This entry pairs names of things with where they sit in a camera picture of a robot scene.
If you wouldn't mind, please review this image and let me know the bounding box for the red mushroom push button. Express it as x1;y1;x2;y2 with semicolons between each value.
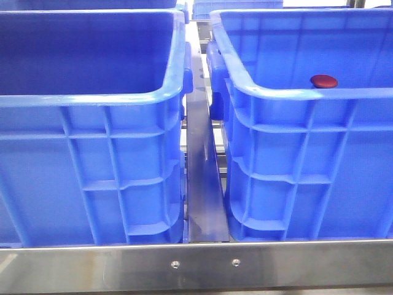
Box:
310;74;338;89

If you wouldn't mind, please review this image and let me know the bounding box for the blue target plastic bin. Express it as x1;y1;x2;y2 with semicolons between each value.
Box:
208;8;392;242

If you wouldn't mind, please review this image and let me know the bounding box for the blue source plastic bin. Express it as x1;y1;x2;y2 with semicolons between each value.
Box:
1;9;193;248

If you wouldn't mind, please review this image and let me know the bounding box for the blue crate background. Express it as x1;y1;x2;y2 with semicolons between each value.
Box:
192;0;284;20

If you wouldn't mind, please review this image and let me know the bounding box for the blue far-left plastic bin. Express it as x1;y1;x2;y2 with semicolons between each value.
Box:
1;0;189;23

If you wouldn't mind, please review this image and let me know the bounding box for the metal divider rail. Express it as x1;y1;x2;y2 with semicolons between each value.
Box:
186;22;230;243

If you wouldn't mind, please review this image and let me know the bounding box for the metal shelf front rail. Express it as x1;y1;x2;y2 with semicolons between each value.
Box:
1;240;392;294

